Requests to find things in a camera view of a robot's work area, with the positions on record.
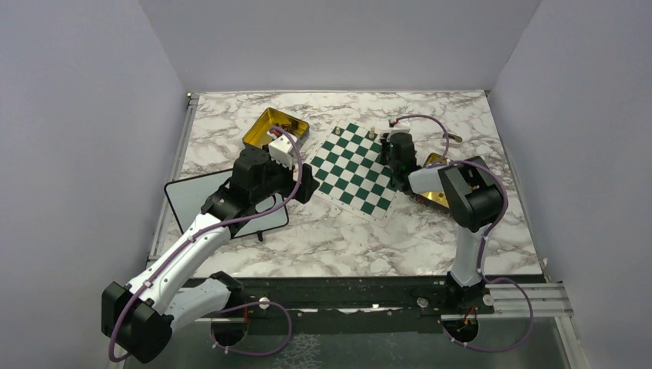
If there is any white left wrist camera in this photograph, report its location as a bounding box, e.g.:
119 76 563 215
268 130 298 169

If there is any small whiteboard with stand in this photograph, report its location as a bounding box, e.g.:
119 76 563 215
159 170 289 254

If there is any green white chess board mat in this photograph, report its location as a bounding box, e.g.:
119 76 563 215
305 120 415 228

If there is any aluminium rail right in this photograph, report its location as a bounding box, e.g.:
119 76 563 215
431 283 574 321

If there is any beige stapler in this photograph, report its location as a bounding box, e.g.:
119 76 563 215
448 134 464 144

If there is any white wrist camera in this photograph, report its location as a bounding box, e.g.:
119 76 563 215
268 130 298 169
388 120 411 136

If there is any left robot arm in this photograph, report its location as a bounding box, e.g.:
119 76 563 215
101 146 318 364

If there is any gold tin with dark pieces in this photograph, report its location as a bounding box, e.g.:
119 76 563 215
242 108 311 152

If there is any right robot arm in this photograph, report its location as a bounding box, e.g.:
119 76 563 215
379 132 505 313

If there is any gold tin with light pieces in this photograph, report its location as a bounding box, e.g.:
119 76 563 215
408 152 452 215

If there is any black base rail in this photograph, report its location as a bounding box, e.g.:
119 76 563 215
183 276 546 336

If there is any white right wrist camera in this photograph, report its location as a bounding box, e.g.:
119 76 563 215
388 120 411 136

